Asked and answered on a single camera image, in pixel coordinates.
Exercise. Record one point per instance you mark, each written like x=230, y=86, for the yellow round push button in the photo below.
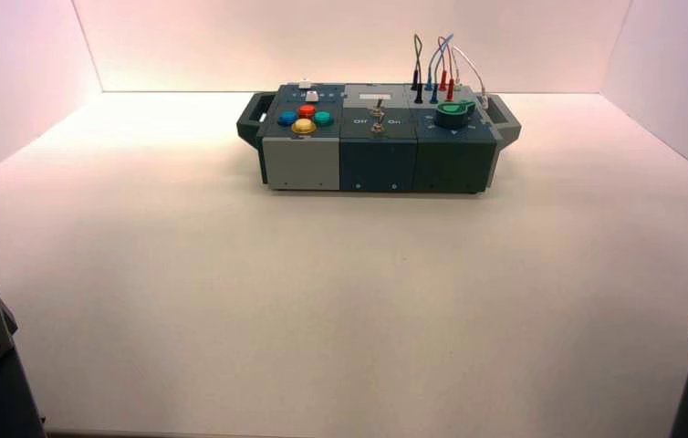
x=303, y=126

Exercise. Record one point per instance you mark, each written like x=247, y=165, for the green rotary knob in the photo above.
x=454, y=113

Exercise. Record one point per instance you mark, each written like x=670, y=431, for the dark teal control box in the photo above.
x=378, y=154

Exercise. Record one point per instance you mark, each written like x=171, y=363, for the red round push button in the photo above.
x=306, y=111

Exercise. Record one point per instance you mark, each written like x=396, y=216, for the blue round push button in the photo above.
x=287, y=118

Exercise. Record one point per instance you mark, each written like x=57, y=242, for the green round push button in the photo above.
x=323, y=118

